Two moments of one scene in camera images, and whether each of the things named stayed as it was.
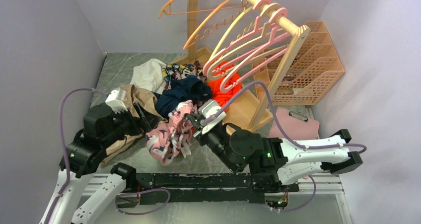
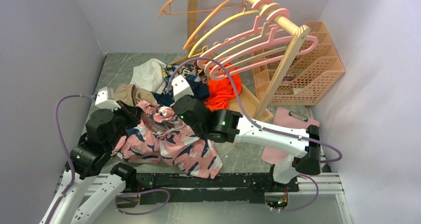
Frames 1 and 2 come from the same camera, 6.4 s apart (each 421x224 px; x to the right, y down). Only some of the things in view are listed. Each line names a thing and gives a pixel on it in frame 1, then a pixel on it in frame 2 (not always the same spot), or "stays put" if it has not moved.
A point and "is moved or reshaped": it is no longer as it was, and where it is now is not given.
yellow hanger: x=249 y=8 to x=205 y=48
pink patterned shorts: x=164 y=141 is moved or reshaped
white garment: x=149 y=76 stays put
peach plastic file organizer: x=315 y=69 stays put
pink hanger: x=275 y=34 to x=274 y=31
